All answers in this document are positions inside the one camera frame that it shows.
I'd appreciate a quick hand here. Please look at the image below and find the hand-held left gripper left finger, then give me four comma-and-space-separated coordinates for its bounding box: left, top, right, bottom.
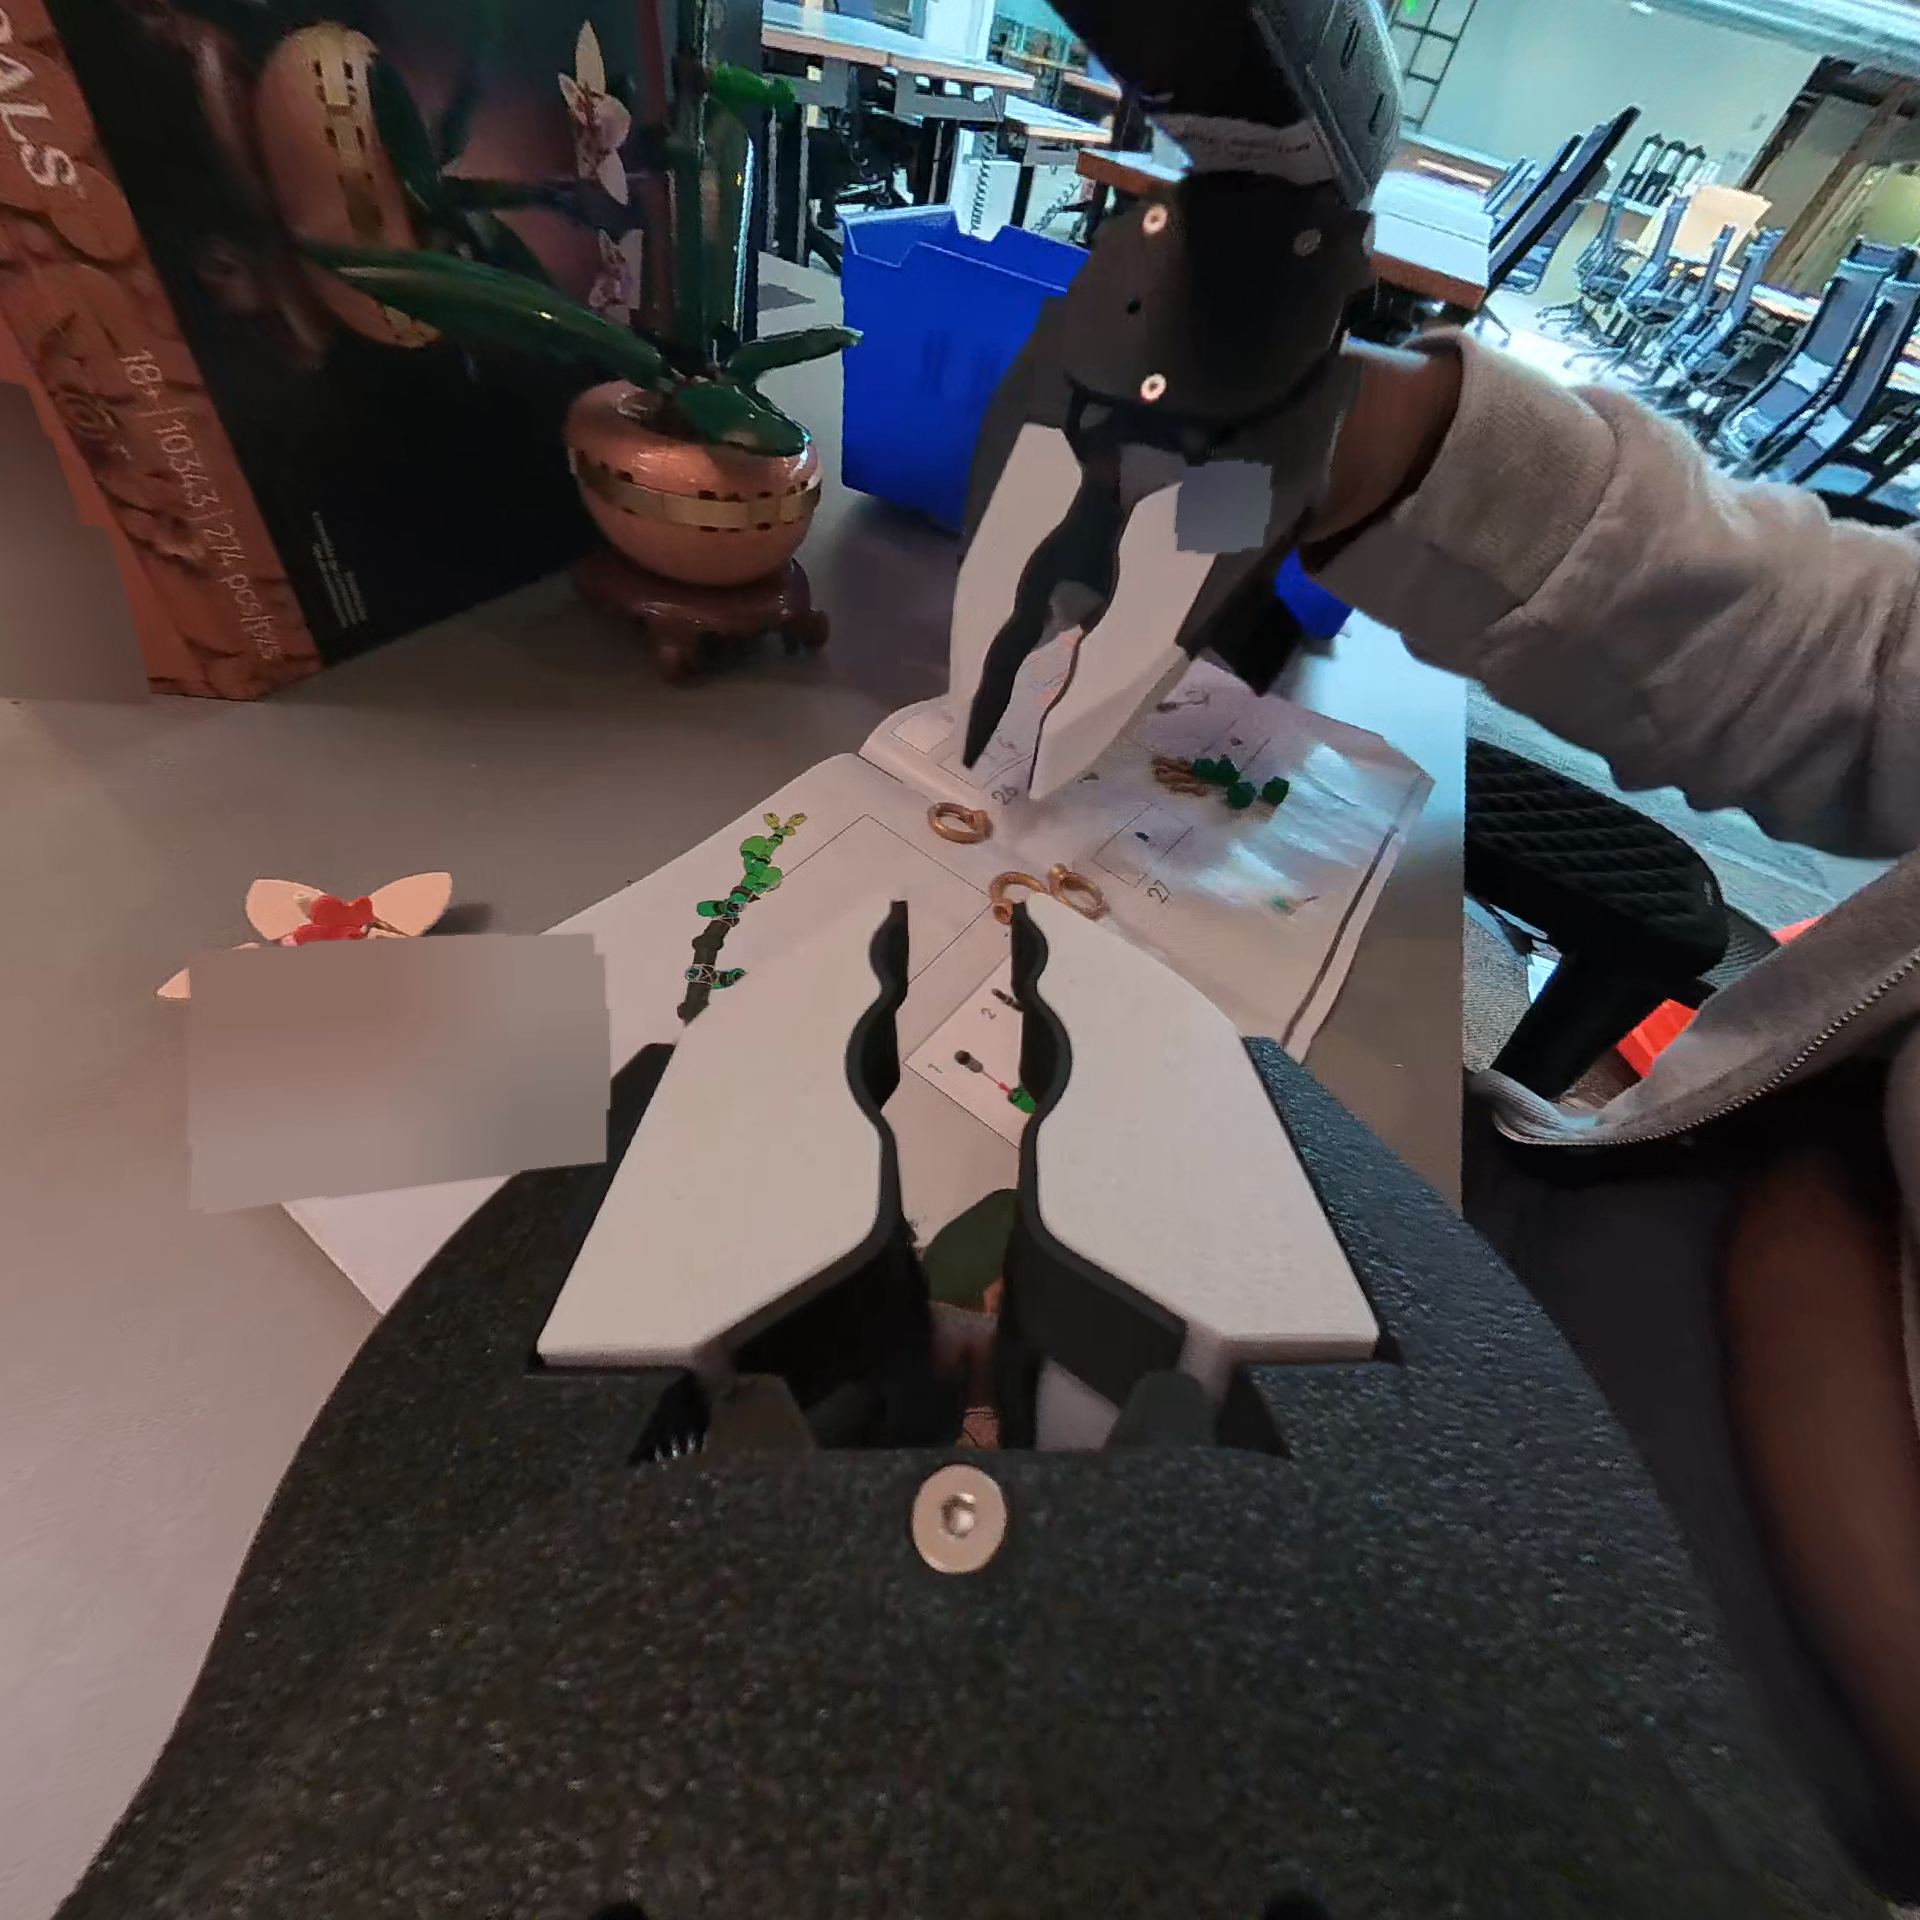
534, 896, 917, 1380

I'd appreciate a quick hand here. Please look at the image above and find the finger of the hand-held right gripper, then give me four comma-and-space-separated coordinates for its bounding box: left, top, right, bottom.
946, 420, 1122, 769
1029, 457, 1275, 799

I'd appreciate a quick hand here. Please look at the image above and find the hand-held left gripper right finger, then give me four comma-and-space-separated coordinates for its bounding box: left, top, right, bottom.
1008, 896, 1383, 1372

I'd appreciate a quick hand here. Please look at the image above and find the person's right forearm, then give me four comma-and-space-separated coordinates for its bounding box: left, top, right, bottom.
1320, 334, 1920, 859

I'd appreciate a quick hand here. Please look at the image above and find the grey desk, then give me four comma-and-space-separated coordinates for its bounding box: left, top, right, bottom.
0, 246, 1472, 1920

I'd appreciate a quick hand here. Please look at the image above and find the person's right hand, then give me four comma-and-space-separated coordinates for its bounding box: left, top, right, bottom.
1299, 334, 1465, 585

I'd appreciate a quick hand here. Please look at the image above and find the blue plastic bin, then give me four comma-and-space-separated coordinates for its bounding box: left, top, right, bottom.
837, 207, 1360, 644

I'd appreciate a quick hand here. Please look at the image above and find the brick orchid in pink pot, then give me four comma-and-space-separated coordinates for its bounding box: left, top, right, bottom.
295, 0, 863, 685

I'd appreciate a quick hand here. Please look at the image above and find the building instruction booklet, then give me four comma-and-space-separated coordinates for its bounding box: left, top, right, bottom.
283, 660, 1439, 1308

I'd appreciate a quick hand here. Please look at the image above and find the pink brick flower build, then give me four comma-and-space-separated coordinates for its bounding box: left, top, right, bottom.
155, 871, 450, 1003

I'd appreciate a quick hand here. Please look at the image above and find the orange plastic object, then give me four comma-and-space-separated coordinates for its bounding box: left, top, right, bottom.
1616, 991, 1710, 1086

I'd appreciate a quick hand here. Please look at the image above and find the black mesh office chair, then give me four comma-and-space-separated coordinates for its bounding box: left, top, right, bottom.
1462, 735, 1737, 1104

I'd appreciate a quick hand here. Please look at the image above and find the row of black office chairs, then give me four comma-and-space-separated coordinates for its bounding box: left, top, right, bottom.
1472, 105, 1920, 531

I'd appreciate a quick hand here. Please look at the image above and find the grey zip jacket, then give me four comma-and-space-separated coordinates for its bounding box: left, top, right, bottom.
1486, 849, 1920, 1153

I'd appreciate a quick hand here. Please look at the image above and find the person's leg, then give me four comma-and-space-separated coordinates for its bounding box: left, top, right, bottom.
1721, 1135, 1920, 1888

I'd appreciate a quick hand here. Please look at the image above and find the brick set cardboard box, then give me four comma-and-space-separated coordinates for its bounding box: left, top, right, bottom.
0, 0, 759, 704

